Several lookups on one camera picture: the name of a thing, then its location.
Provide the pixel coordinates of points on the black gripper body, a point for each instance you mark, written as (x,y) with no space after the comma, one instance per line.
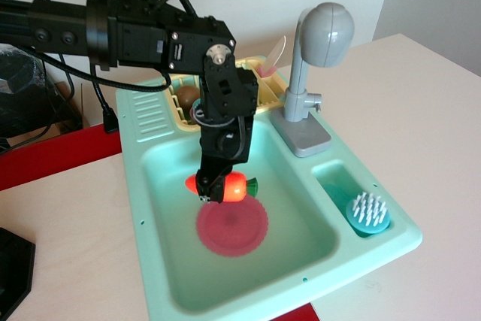
(223,147)

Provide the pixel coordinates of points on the mint green toy sink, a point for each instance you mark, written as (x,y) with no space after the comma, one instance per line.
(289,230)

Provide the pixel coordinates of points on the black bin with bag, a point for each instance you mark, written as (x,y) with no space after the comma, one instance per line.
(19,70)

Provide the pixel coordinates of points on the teal toy cup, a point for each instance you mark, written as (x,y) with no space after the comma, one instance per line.
(196,106)

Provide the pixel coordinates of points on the pink toy plate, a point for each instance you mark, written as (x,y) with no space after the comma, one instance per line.
(232,229)

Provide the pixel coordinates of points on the pink toy cup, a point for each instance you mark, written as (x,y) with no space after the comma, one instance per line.
(192,117)

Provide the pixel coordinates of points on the yellow dish rack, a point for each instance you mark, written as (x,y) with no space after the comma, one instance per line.
(270,93)

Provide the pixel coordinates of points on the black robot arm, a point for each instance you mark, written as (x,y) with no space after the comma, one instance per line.
(165,35)

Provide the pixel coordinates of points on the pink toy knife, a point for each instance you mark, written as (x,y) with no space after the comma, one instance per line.
(269,66)

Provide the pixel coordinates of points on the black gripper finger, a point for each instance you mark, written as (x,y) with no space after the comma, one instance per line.
(210,189)

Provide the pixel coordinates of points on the teal scrub brush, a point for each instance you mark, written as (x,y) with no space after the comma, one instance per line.
(368,214)

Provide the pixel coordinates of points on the black object at corner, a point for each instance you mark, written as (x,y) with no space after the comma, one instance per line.
(17,266)

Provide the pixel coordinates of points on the orange toy carrot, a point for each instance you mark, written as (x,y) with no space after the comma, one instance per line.
(237,186)

